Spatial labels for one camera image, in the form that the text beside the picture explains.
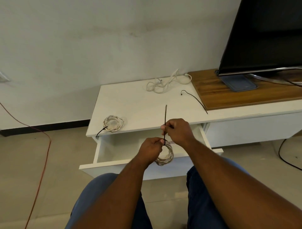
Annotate white cabinet drawer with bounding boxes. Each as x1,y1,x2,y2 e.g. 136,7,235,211
79,125,224,181

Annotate white cable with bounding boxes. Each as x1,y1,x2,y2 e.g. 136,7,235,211
146,69,192,94
154,141,174,166
103,115,125,133

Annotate white TV cabinet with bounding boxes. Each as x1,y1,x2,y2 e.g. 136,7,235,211
86,68,302,148

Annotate orange cable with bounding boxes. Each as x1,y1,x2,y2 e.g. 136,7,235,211
0,102,52,229

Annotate person's blue jeans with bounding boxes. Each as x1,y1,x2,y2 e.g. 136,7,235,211
65,157,251,229

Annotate thin black television cable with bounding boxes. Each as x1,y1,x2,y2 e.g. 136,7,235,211
280,77,302,88

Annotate black power cable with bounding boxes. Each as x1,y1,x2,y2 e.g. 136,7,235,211
278,138,302,171

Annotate grey-blue plastic lid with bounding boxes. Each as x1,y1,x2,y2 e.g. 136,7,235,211
219,74,259,92

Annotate black flat television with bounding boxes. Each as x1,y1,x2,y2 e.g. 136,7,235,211
216,0,302,76

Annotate person's right forearm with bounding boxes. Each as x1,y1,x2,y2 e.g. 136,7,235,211
183,139,302,229

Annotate brown wooden board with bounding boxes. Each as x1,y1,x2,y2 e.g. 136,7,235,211
187,68,302,111

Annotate person's right hand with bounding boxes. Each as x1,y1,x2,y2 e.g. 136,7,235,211
161,118,198,148

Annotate person's left forearm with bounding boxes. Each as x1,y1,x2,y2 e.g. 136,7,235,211
68,159,151,229

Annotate loose white cable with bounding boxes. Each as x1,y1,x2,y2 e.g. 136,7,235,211
146,69,192,94

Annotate black cable tie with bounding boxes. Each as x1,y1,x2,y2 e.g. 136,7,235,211
95,126,108,140
181,90,209,115
163,105,168,146

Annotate person's left hand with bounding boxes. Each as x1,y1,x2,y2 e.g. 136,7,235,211
136,137,165,169

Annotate silver television stand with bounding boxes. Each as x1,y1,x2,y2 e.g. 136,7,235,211
247,67,302,86

